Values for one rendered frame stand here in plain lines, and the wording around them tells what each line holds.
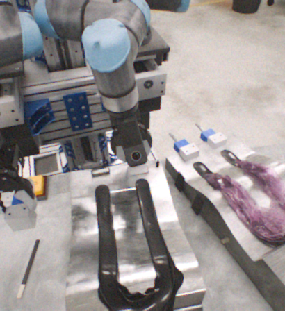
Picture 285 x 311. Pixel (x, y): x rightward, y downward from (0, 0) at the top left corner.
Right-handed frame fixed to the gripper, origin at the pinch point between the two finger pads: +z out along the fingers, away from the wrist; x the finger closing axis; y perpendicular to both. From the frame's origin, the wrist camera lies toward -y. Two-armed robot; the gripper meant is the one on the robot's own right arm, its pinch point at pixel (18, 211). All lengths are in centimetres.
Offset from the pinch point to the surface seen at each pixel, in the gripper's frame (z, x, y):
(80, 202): 6.2, -12.6, 3.8
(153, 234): 6.2, -29.3, -8.3
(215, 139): 7, -56, 20
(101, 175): 8.6, -18.4, 13.6
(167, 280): 5.0, -30.0, -18.9
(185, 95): 95, -102, 165
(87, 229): 6.6, -14.0, -3.9
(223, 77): 95, -149, 188
